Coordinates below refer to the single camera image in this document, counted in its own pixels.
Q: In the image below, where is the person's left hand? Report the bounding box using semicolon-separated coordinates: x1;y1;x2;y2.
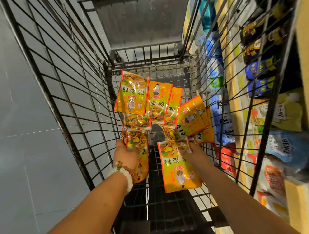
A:
113;139;140;173

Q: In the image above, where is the person's right hand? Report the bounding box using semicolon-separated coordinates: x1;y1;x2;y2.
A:
180;143;213;174

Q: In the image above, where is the yellow seasoning sachet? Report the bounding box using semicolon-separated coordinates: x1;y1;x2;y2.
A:
157;139;203;193
120;128;149;184

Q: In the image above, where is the bunch of yellow packets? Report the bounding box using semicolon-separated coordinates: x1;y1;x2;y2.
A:
114;70;215;144

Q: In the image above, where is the person's left forearm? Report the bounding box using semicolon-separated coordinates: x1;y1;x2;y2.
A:
47;170;129;234

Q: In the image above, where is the person's right forearm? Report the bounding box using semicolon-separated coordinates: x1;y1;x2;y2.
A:
194;164;300;234

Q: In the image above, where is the red packet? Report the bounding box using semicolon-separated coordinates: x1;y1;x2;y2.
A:
212;144;237;177

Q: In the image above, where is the blue and white bag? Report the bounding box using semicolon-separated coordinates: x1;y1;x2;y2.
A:
210;94;235;145

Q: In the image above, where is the stack of blue white packets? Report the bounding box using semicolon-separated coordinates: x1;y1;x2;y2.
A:
204;31;224;93

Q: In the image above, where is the white and orange packet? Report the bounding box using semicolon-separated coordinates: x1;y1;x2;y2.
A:
258;158;291;202

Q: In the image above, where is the light blue sauce pouch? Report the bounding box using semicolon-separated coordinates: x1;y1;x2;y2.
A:
265;131;309;170

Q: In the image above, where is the row of dark blue packets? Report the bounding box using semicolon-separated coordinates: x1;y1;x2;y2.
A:
244;57;277;98

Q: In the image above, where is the yellow sauce pouch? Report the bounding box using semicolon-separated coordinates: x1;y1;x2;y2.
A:
251;90;303;132

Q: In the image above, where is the beige store shelf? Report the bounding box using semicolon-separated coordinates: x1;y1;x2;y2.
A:
183;0;309;234

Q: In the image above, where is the row of black packets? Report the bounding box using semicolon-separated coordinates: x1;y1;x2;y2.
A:
240;10;291;64

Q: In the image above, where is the teal packet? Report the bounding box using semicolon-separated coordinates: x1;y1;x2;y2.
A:
200;0;218;33

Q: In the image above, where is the brown bead bracelet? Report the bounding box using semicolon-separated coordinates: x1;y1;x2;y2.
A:
114;161;135;177

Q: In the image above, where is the white bead bracelet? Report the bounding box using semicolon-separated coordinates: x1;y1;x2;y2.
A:
107;167;134;195

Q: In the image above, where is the black wire shopping cart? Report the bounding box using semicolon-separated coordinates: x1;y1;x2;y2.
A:
0;0;301;234

